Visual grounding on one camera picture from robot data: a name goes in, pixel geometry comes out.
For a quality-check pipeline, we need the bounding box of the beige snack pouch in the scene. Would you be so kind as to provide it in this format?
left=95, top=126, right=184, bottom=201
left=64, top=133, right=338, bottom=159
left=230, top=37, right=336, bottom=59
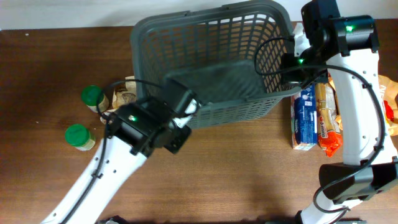
left=102, top=76, right=137, bottom=116

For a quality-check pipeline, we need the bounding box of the blue carton box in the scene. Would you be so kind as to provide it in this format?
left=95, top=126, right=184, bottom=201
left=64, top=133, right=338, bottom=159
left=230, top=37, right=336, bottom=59
left=290, top=85, right=318, bottom=151

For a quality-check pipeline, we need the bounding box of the orange noodle packet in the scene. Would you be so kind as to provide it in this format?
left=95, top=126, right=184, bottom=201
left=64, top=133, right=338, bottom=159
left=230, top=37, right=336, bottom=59
left=315, top=83, right=343, bottom=157

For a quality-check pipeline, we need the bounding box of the green lid jar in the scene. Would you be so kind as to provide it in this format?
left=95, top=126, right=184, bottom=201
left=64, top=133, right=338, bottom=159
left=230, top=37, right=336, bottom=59
left=81, top=85, right=109, bottom=113
left=65, top=124, right=96, bottom=151

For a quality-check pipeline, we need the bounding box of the beige red coffee pouch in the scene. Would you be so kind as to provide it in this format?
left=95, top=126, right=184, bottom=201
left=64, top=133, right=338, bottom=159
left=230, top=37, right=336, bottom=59
left=327, top=75, right=397, bottom=137

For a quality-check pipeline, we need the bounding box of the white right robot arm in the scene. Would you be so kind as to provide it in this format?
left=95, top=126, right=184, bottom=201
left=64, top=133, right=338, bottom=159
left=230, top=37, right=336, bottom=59
left=280, top=0, right=397, bottom=223

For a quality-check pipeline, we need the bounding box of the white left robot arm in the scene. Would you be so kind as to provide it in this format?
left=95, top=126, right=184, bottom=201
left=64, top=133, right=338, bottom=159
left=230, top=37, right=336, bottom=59
left=43, top=79, right=201, bottom=223

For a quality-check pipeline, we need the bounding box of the grey plastic basket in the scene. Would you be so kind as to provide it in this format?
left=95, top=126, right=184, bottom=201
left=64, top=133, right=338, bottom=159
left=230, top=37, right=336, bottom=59
left=130, top=1, right=294, bottom=129

